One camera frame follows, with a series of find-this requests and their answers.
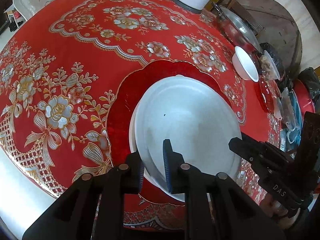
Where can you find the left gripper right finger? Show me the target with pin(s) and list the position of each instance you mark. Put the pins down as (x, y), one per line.
(215, 206)

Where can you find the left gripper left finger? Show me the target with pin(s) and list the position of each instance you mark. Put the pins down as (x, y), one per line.
(93, 206)

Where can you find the large white plate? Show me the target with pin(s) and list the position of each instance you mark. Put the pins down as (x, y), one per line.
(198, 122)

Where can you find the red glass plate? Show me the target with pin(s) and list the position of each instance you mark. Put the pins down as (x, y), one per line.
(130, 91)

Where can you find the white bowl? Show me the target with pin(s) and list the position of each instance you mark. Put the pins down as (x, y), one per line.
(244, 65)

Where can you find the person's right hand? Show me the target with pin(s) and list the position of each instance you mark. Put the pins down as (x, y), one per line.
(272, 207)

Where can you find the red gold-rimmed glass dish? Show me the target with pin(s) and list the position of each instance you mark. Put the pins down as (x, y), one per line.
(271, 97)

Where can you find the red basin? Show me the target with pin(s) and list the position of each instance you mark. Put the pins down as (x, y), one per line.
(304, 101)

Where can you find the black plastic bag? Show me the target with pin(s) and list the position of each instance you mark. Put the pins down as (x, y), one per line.
(311, 81)

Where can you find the clear plastic food container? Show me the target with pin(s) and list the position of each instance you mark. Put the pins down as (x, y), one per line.
(268, 67)

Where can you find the round wooden board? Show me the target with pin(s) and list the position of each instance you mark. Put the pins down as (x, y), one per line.
(273, 24)

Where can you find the steel pan with glass lid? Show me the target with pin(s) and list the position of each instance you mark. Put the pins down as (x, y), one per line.
(236, 30)

